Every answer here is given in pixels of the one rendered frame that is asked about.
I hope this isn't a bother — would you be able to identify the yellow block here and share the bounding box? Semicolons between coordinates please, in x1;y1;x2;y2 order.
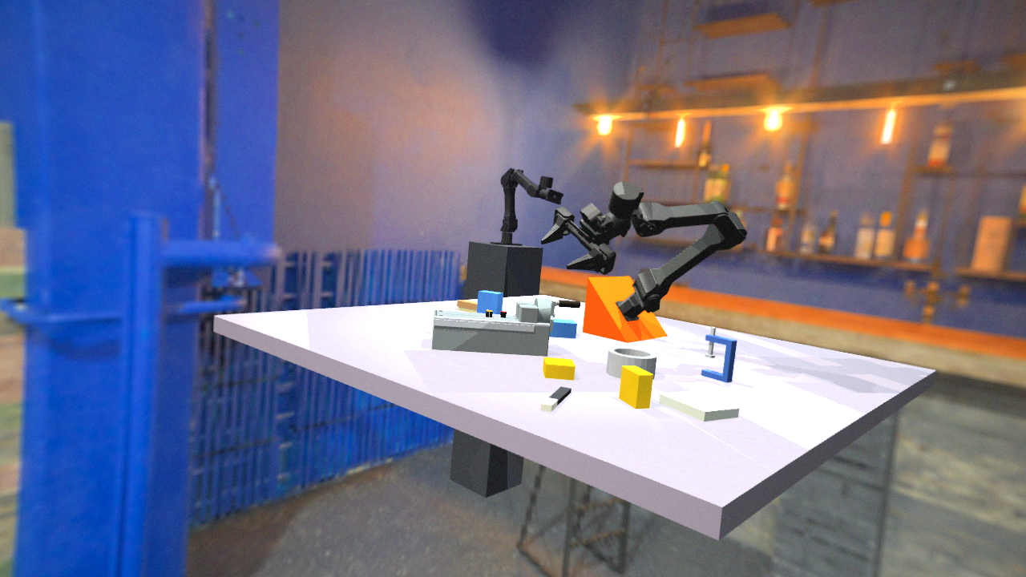
543;357;575;380
619;366;653;409

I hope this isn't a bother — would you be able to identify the blue c-clamp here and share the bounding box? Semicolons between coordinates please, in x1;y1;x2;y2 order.
701;326;737;383

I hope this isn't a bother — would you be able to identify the blue block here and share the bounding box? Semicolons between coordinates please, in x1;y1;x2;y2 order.
477;290;503;314
549;319;577;338

